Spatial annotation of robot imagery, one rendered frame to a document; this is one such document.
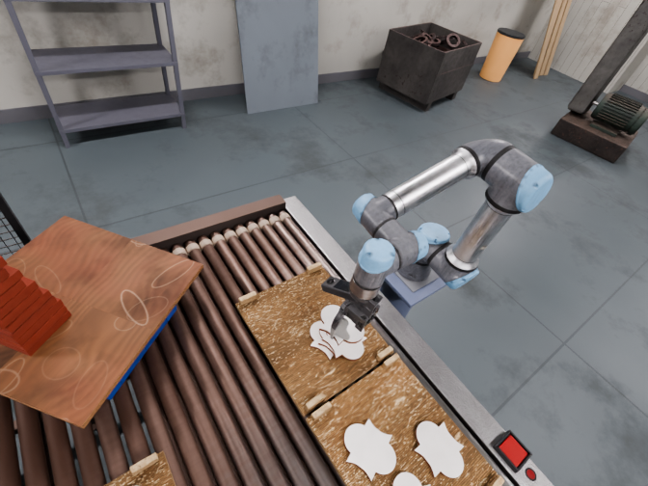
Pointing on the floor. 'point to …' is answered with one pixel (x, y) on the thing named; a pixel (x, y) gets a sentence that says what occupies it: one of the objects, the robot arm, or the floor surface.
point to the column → (395, 290)
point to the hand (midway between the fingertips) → (341, 323)
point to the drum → (500, 54)
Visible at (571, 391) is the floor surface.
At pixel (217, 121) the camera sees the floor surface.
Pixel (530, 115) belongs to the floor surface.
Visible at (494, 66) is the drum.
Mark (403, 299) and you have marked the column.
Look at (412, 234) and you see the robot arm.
